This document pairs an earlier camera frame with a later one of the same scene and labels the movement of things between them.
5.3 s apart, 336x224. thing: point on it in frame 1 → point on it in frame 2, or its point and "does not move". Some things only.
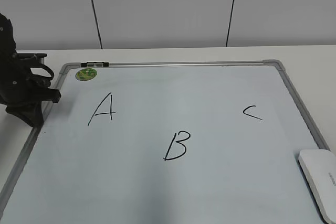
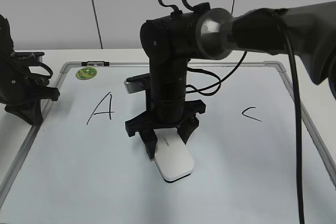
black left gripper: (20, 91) does not move
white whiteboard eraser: (319, 165) → (174, 159)
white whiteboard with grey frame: (172, 142) does not move
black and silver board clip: (95, 64) does not move
